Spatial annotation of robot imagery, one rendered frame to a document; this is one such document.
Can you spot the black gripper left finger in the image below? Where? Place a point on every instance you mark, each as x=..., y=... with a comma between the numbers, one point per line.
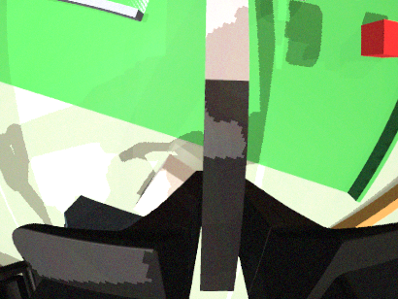
x=152, y=259

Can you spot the red cube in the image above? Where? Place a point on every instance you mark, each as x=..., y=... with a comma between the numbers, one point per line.
x=379, y=39

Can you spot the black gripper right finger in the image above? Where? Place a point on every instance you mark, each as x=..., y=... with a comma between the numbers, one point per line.
x=287, y=256

